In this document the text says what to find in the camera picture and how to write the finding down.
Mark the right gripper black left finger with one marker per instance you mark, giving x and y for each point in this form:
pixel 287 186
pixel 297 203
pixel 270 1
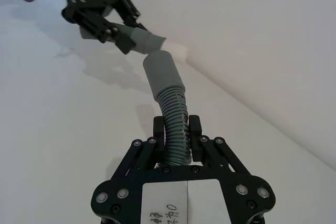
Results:
pixel 159 134

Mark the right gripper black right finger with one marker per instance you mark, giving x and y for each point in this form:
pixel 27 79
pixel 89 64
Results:
pixel 195 140

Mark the grey tube fitting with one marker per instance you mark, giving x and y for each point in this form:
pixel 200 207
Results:
pixel 145 41

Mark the short white tube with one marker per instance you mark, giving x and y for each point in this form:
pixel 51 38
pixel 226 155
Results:
pixel 175 51

